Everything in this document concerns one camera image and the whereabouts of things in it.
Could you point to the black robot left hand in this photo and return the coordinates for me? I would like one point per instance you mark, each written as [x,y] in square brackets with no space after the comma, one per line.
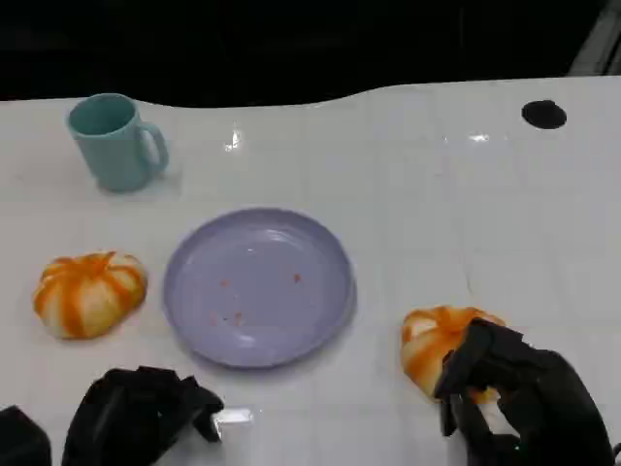
[126,412]

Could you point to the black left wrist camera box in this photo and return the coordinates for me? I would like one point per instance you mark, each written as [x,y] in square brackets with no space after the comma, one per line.
[22,439]

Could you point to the lilac plate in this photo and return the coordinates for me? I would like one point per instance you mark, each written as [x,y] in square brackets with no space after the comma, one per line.
[262,291]

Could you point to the grey metal frame post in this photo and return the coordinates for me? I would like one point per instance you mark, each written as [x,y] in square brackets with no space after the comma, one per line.
[601,39]

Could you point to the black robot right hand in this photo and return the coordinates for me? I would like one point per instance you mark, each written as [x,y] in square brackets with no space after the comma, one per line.
[538,398]

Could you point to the pale green mug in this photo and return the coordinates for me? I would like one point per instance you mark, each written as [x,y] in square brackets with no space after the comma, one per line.
[114,155]

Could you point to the black round table grommet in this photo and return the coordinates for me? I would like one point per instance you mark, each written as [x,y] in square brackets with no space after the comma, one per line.
[543,114]

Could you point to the orange white toy bread roll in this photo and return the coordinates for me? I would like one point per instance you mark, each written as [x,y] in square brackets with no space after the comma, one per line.
[87,296]
[429,344]

